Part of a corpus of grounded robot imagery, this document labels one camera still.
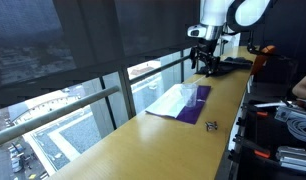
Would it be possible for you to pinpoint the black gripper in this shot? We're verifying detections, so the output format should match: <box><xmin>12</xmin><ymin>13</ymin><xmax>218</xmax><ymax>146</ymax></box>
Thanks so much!
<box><xmin>189</xmin><ymin>38</ymin><xmax>220</xmax><ymax>76</ymax></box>

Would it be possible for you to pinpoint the clear plastic straw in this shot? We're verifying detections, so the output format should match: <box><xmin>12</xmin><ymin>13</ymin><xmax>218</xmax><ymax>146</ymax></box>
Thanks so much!
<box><xmin>189</xmin><ymin>74</ymin><xmax>207</xmax><ymax>106</ymax></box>

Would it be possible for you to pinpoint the person forearm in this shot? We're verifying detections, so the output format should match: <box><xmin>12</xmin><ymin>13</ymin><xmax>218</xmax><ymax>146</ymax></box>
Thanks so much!
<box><xmin>292</xmin><ymin>76</ymin><xmax>306</xmax><ymax>99</ymax></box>

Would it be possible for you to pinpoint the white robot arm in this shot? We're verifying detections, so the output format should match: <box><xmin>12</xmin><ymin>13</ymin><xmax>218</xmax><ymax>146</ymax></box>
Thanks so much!
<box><xmin>187</xmin><ymin>0</ymin><xmax>271</xmax><ymax>76</ymax></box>

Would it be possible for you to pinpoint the clear plastic cup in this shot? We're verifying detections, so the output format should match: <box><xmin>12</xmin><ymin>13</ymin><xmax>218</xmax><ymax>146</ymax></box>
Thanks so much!
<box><xmin>181</xmin><ymin>84</ymin><xmax>192</xmax><ymax>107</ymax></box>

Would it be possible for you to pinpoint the black cloth bag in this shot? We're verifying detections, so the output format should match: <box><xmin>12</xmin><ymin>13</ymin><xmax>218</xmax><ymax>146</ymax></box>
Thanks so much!
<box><xmin>197</xmin><ymin>57</ymin><xmax>253</xmax><ymax>77</ymax></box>

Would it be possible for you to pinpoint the orange chair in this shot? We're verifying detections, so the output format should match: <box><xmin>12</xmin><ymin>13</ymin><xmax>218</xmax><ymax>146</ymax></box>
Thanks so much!
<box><xmin>251</xmin><ymin>45</ymin><xmax>276</xmax><ymax>75</ymax></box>

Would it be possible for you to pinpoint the white paper sheet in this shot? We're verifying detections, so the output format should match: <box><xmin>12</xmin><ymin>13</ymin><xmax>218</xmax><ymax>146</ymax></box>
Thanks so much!
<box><xmin>145</xmin><ymin>84</ymin><xmax>185</xmax><ymax>118</ymax></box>

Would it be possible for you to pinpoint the purple folder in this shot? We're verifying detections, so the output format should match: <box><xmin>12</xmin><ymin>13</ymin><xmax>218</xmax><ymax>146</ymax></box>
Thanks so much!
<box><xmin>145</xmin><ymin>84</ymin><xmax>211</xmax><ymax>124</ymax></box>

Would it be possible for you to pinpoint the orange black clamp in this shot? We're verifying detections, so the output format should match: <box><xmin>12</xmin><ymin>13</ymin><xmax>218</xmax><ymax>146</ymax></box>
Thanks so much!
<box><xmin>242</xmin><ymin>104</ymin><xmax>268</xmax><ymax>117</ymax></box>
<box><xmin>233</xmin><ymin>134</ymin><xmax>271</xmax><ymax>159</ymax></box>

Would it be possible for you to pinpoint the metal window railing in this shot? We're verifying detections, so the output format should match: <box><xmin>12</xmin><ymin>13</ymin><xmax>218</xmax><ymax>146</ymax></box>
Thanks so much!
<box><xmin>0</xmin><ymin>56</ymin><xmax>188</xmax><ymax>145</ymax></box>

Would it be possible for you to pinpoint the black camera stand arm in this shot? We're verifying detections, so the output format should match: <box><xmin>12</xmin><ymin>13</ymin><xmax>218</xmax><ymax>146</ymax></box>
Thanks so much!
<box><xmin>246</xmin><ymin>29</ymin><xmax>294</xmax><ymax>63</ymax></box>

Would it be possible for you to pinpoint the aluminium profile rail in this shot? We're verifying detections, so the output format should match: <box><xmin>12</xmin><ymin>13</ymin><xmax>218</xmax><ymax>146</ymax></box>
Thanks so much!
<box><xmin>276</xmin><ymin>146</ymin><xmax>306</xmax><ymax>172</ymax></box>
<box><xmin>275</xmin><ymin>106</ymin><xmax>306</xmax><ymax>122</ymax></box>

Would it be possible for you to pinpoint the grey coiled cable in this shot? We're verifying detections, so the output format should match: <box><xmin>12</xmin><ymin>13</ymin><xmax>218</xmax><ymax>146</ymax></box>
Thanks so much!
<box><xmin>286</xmin><ymin>118</ymin><xmax>306</xmax><ymax>144</ymax></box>

